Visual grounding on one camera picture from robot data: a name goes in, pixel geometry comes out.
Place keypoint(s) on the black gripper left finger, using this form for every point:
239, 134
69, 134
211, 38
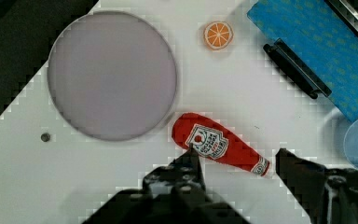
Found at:
182, 171

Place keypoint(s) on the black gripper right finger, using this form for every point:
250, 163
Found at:
329, 196

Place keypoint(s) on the red plush ketchup bottle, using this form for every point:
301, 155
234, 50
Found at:
213, 141

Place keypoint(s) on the grey round plate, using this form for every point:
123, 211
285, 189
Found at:
112, 76

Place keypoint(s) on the orange slice toy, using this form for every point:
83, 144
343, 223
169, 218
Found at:
217, 35

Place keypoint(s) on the black oven door handle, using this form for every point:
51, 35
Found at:
296, 69

